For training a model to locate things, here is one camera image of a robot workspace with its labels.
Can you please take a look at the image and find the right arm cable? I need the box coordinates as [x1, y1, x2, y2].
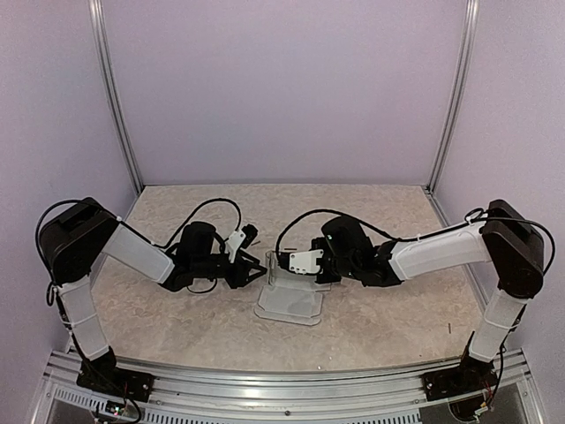
[274, 207, 556, 284]

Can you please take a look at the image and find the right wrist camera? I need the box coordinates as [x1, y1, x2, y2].
[277, 249, 324, 275]

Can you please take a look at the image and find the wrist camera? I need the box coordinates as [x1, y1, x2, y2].
[225, 223, 258, 263]
[277, 249, 324, 275]

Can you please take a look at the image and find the right aluminium frame post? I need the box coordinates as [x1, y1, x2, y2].
[426, 0, 480, 196]

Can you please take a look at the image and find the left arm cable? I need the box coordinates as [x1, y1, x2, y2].
[34, 198, 243, 295]

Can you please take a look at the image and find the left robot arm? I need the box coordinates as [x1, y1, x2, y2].
[34, 197, 267, 393]

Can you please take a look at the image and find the left aluminium frame post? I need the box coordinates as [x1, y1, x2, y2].
[87, 0, 145, 196]

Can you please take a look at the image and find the white paper box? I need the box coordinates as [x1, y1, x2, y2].
[254, 250, 333, 327]

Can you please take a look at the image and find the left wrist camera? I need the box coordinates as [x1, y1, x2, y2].
[225, 223, 258, 263]

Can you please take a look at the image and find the aluminium frame post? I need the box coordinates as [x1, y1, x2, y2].
[426, 0, 480, 196]
[87, 0, 145, 196]

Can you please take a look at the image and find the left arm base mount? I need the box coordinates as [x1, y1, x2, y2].
[77, 368, 154, 403]

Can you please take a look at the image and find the front aluminium rail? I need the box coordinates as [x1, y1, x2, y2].
[27, 350, 549, 423]

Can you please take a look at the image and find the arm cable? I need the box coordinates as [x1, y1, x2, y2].
[274, 207, 556, 284]
[34, 198, 243, 295]

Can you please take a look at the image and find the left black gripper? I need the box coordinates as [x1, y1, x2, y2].
[192, 252, 267, 289]

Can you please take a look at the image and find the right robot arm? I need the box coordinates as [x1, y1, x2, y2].
[305, 200, 544, 392]

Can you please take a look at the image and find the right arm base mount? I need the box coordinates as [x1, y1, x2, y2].
[421, 366, 498, 401]

